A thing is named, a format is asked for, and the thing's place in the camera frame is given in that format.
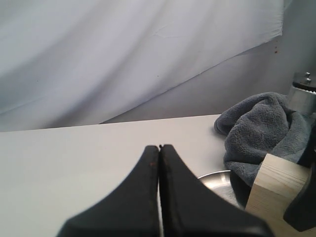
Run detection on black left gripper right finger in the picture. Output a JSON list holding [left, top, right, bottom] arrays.
[[159, 145, 274, 237]]

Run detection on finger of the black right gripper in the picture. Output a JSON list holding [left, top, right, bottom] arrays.
[[283, 170, 316, 232], [297, 123, 316, 168]]

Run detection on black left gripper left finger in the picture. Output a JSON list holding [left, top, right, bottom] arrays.
[[58, 146, 160, 237]]

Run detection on light wooden cube block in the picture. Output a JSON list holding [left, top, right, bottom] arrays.
[[245, 154, 309, 229]]

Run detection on grey fleece towel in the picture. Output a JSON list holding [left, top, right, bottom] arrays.
[[214, 92, 315, 186]]

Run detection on round stainless steel plate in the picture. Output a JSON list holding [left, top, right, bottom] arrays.
[[198, 170, 245, 209]]

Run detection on white backdrop cloth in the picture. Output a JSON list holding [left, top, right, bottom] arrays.
[[0, 0, 284, 132]]

